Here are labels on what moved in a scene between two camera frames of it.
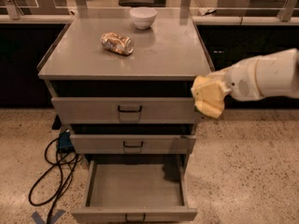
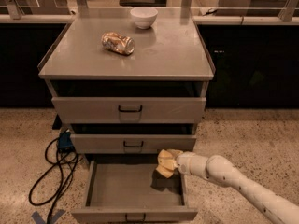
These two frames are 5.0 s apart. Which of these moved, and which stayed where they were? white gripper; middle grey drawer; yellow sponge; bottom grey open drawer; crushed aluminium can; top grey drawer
Moved: white gripper; yellow sponge
Stayed: middle grey drawer; crushed aluminium can; top grey drawer; bottom grey open drawer
